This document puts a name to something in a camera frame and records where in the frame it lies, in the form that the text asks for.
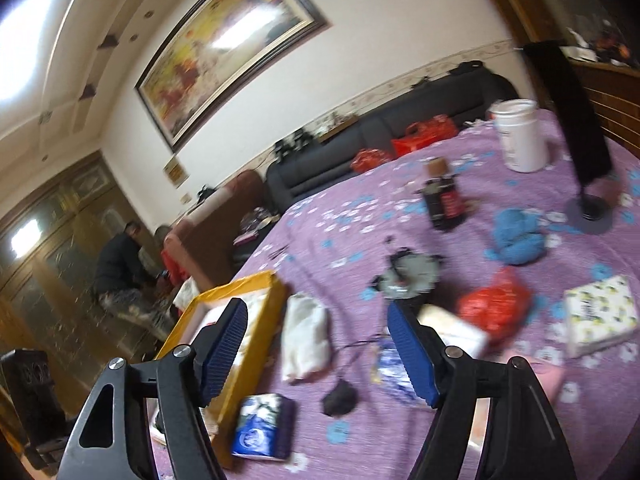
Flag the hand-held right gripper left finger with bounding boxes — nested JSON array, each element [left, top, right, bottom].
[[57, 297, 251, 480]]

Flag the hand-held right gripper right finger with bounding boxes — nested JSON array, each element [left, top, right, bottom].
[[387, 300, 583, 480]]

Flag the cream soft pack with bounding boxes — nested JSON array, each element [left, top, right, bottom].
[[416, 304, 492, 362]]

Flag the yellow cardboard box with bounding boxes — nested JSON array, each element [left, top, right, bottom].
[[152, 270, 289, 442]]

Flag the blue print tissue pack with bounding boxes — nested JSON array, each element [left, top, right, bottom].
[[231, 393, 297, 462]]

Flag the white cloth packet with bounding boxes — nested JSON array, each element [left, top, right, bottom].
[[280, 293, 334, 384]]

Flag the red plastic bag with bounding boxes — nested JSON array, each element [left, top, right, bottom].
[[456, 269, 534, 347]]

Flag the blue knitted cloth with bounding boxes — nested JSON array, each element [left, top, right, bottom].
[[491, 207, 549, 267]]

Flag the lemon print tissue pack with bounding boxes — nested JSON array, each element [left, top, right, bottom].
[[562, 274, 639, 359]]

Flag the blue print plastic packet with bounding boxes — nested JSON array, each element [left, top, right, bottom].
[[371, 339, 427, 407]]

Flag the black round motor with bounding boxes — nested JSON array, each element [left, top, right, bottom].
[[371, 246, 444, 302]]

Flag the brown armchair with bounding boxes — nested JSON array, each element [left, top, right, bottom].
[[164, 169, 274, 287]]

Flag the purple floral tablecloth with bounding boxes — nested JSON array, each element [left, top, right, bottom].
[[150, 105, 640, 480]]

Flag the dark bottle with cork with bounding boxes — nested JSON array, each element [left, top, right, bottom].
[[421, 156, 469, 232]]

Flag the black speaker box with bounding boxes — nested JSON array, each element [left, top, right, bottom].
[[0, 346, 69, 472]]

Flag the small red bag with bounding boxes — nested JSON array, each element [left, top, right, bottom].
[[349, 148, 394, 174]]

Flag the dark wooden glass doors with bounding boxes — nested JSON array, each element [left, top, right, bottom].
[[0, 151, 167, 412]]

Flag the large red bag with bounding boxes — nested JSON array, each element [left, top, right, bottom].
[[389, 114, 459, 159]]

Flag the dark grey sofa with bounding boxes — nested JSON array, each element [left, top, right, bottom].
[[264, 66, 519, 214]]

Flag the white plastic tub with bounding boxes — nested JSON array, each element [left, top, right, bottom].
[[486, 98, 552, 174]]

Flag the wooden cabinet with clutter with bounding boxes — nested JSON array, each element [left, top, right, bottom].
[[464, 0, 640, 162]]

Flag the thin black cable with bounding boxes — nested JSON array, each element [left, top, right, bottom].
[[339, 331, 397, 387]]

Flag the small gold wall frame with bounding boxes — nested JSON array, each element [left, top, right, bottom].
[[163, 155, 191, 187]]

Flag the framed wall painting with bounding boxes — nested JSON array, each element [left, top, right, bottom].
[[134, 0, 332, 154]]

